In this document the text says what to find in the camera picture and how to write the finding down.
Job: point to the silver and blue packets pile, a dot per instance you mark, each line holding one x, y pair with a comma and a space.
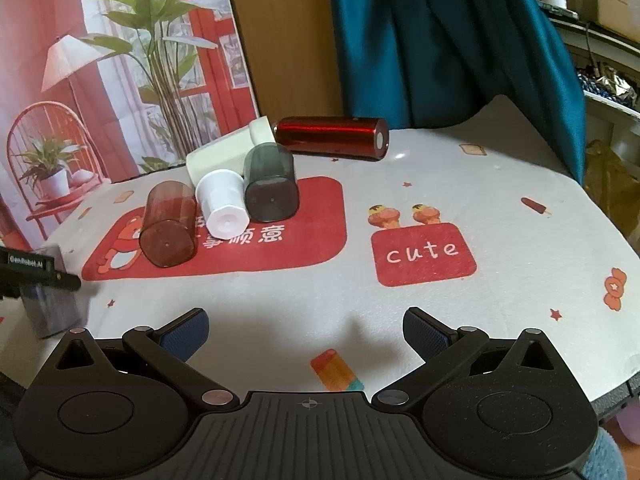
607, 85

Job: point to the wall poster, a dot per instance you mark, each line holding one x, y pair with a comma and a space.
125, 85

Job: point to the wooden panel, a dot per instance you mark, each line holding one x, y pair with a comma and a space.
285, 35

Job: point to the cream white cylinder bottle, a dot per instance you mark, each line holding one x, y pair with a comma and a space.
215, 157

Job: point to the blue fuzzy cloth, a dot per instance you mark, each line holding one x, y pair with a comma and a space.
611, 455

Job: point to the dark grey translucent cup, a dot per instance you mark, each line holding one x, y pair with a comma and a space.
270, 185

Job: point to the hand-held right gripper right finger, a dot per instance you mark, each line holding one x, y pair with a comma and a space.
426, 334

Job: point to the teal curtain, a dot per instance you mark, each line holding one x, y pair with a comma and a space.
425, 35

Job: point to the brown translucent cup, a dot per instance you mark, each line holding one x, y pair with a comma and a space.
167, 232

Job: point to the cardboard box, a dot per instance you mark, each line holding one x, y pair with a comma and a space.
607, 0

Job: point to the white shelf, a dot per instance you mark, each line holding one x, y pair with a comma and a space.
612, 110

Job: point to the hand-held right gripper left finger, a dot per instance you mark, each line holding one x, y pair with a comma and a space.
186, 336

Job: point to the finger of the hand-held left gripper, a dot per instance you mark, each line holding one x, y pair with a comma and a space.
47, 280

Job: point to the white plastic cup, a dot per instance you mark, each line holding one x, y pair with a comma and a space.
222, 205

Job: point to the red metallic cylinder bottle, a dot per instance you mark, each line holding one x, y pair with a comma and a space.
325, 135

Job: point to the printed white tablecloth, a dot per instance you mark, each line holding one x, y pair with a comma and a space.
450, 185

